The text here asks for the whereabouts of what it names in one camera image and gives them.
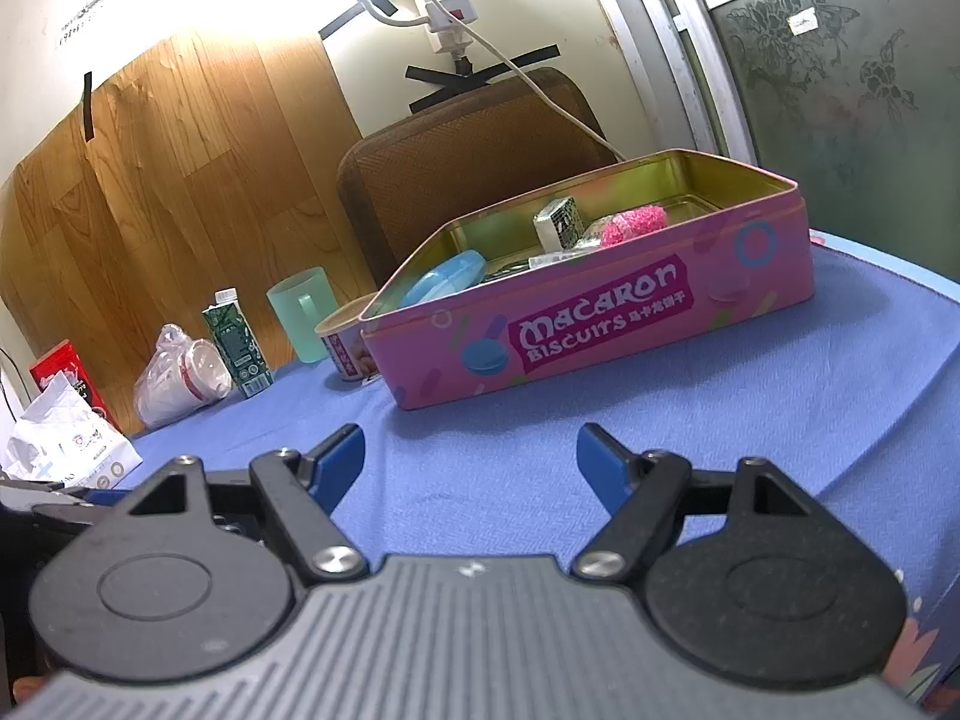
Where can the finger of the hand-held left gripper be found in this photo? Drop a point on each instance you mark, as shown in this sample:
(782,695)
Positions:
(105,499)

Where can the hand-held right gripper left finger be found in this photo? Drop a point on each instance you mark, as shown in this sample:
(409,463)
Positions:
(337,465)

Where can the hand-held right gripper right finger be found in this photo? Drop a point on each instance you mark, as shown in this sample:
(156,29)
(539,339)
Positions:
(606,465)

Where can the pink biscuit tin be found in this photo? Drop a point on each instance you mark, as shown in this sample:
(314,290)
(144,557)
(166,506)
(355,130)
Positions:
(600,330)

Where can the blue plastic case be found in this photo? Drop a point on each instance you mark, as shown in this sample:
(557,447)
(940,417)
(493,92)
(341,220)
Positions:
(442,277)

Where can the pink fluffy cloth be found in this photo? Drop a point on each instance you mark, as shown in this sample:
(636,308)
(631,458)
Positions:
(634,225)

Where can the white paper bag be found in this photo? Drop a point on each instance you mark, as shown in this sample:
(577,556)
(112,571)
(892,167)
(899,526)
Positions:
(67,435)

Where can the blue tablecloth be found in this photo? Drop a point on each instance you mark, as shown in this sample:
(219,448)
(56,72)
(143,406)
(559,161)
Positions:
(675,405)

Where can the round snack can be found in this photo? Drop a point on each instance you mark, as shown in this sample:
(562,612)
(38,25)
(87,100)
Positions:
(345,352)

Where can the plastic cup in clear bag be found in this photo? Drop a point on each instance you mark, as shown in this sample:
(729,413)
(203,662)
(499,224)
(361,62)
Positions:
(180,382)

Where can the red snack packet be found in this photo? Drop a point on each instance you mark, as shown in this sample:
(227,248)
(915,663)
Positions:
(60,367)

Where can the green plastic cup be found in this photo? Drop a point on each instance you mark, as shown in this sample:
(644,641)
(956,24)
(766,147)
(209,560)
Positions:
(300,322)

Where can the green drink carton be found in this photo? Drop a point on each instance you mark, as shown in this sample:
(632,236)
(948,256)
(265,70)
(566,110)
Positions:
(236,349)

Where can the wooden board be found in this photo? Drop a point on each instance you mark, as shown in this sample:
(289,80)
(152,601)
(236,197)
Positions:
(187,202)

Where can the brown chair back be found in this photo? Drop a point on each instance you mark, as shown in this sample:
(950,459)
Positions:
(465,157)

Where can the black tape strip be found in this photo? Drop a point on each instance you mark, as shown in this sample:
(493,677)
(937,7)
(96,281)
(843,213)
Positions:
(88,105)

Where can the black tape cross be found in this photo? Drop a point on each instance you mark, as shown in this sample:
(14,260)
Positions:
(480,75)

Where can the window with metal frame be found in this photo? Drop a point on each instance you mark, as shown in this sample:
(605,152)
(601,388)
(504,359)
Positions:
(825,90)

